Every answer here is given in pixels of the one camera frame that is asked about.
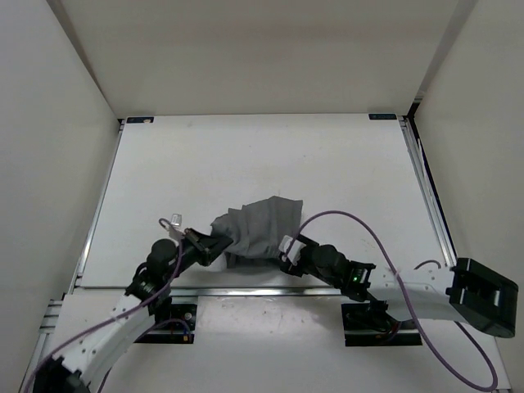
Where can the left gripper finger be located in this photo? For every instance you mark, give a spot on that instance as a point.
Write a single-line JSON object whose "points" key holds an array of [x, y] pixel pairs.
{"points": [[214, 247], [195, 237]]}

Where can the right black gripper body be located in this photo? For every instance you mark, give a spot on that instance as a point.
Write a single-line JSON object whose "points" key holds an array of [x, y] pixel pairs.
{"points": [[305, 264]]}

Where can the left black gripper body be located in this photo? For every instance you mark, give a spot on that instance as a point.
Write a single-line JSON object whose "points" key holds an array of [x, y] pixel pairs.
{"points": [[188, 253]]}

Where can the grey pleated skirt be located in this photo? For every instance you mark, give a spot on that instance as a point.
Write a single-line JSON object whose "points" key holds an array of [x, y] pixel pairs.
{"points": [[257, 230]]}

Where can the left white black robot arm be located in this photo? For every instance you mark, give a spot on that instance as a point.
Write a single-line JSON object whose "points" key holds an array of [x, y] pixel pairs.
{"points": [[81, 362]]}

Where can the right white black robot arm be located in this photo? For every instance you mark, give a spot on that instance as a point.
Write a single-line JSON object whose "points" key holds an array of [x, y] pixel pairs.
{"points": [[468, 292]]}

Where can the left blue label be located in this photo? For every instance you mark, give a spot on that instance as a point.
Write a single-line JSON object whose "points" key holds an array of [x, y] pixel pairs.
{"points": [[140, 119]]}

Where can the blue label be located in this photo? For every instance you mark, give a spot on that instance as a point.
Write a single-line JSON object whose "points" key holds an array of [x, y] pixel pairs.
{"points": [[382, 116], [140, 119]]}

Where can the right blue label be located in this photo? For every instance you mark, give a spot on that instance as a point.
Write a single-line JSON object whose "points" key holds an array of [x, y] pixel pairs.
{"points": [[382, 116]]}

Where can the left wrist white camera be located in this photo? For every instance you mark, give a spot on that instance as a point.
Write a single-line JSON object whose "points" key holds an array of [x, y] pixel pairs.
{"points": [[173, 226]]}

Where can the wrist white camera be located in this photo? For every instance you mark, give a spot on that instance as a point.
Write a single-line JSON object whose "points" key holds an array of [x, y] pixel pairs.
{"points": [[290, 249], [173, 226]]}

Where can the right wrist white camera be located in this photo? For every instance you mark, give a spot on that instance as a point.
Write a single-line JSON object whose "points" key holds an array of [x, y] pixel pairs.
{"points": [[290, 249]]}

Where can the aluminium front rail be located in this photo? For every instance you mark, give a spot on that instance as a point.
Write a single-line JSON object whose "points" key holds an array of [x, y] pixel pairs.
{"points": [[220, 291]]}

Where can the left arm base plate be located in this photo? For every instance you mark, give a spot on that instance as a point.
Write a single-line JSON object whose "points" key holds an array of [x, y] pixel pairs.
{"points": [[175, 323]]}

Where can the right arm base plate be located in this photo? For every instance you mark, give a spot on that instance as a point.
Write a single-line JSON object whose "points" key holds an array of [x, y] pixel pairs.
{"points": [[369, 325]]}

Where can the right aluminium frame rail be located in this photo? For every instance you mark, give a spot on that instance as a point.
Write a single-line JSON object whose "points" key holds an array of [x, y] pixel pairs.
{"points": [[427, 185]]}

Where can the aluminium frame rail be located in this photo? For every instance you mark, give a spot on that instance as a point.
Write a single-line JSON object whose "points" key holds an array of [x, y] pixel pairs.
{"points": [[427, 185], [65, 191]]}

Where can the left aluminium frame rail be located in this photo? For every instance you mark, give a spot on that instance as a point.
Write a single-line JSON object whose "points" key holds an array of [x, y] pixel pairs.
{"points": [[65, 191]]}

